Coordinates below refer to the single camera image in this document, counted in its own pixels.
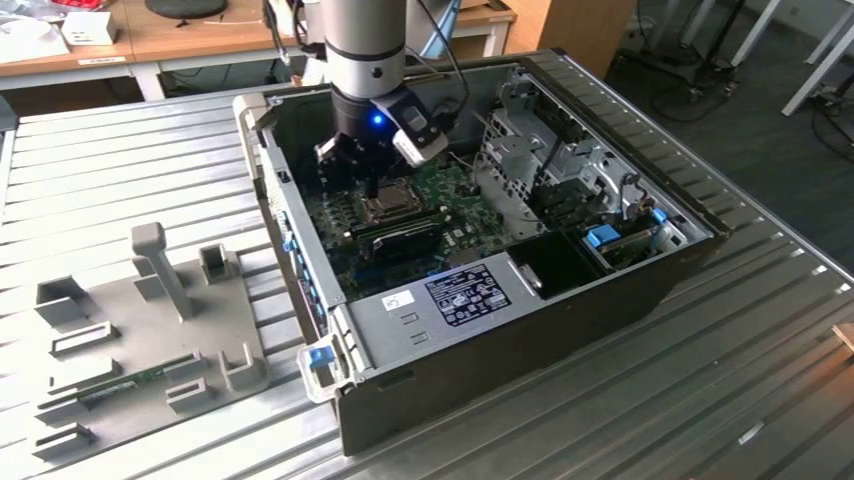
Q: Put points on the green motherboard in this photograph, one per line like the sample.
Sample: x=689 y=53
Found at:
x=477 y=220

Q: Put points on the white cardboard box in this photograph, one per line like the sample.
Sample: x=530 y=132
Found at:
x=90 y=27

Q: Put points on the white desk frame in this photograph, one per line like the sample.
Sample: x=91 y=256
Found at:
x=823 y=75

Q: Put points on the hard disk in blue carrier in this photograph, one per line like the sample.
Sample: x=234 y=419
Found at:
x=602 y=236

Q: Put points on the silver metal drive cage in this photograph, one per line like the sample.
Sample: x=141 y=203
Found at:
x=510 y=150

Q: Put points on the black round object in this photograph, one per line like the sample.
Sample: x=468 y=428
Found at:
x=187 y=7

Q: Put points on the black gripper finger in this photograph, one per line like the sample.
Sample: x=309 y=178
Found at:
x=372 y=189

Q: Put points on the CPU socket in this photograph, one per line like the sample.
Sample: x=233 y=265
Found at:
x=366 y=216

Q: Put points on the green RAM stick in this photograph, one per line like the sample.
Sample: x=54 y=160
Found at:
x=401 y=226
x=114 y=386

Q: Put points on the wooden desk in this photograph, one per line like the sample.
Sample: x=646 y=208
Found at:
x=201 y=40

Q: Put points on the wooden cabinet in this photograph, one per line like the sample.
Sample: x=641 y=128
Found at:
x=581 y=30

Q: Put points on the grey power supply unit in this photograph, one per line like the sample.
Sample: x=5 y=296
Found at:
x=394 y=340

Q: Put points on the open black PC case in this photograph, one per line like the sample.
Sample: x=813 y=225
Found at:
x=501 y=390

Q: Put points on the black wheeled stand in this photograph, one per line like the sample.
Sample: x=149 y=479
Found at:
x=708 y=65

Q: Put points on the CPU with silver top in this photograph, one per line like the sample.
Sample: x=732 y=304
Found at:
x=396 y=201

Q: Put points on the red packet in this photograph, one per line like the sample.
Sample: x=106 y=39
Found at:
x=81 y=3

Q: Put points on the grey parts rack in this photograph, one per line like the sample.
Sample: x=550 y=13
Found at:
x=134 y=330

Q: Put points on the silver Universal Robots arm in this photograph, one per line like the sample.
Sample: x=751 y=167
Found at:
x=368 y=50

